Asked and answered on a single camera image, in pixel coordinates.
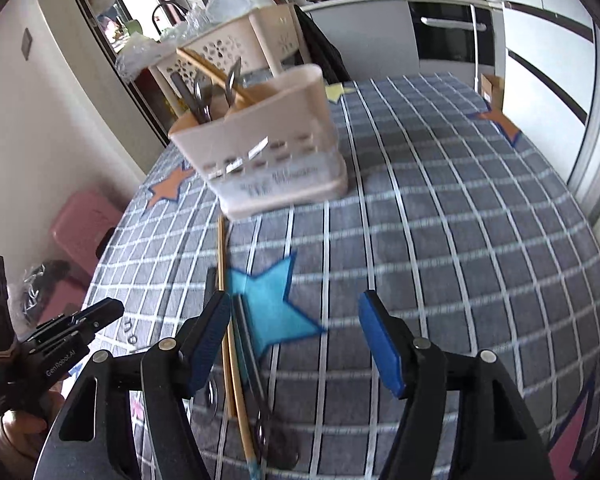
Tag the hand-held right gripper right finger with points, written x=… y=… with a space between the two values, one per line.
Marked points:
x=382 y=341

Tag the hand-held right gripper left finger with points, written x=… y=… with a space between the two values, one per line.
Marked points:
x=212 y=330

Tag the blue patterned wooden chopstick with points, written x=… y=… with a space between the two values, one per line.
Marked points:
x=240 y=405

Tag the beige plastic utensil holder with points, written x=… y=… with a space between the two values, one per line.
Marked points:
x=275 y=150

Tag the person's left hand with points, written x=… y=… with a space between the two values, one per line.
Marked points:
x=15 y=427

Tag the pink plastic stool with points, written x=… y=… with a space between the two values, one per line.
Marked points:
x=85 y=222
x=62 y=305

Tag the black plastic bag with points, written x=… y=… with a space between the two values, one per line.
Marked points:
x=42 y=285

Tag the blue checked star tablecloth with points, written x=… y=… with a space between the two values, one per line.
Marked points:
x=430 y=235

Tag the crumpled clear plastic bags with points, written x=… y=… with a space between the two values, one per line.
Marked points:
x=140 y=52

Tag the cardboard box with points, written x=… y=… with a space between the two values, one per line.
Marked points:
x=494 y=91

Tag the beige perforated basket cart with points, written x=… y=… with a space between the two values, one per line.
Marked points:
x=230 y=42

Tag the dark hanging jacket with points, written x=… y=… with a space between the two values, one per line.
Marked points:
x=322 y=47

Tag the black kitchen faucet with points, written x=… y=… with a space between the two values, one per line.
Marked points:
x=167 y=10

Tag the white mop pole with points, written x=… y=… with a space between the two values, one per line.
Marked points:
x=475 y=45

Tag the black built-in oven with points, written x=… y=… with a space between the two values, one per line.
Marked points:
x=450 y=35

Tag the white refrigerator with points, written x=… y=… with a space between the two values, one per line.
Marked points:
x=545 y=25

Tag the grey wall switch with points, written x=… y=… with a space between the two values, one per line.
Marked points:
x=26 y=44

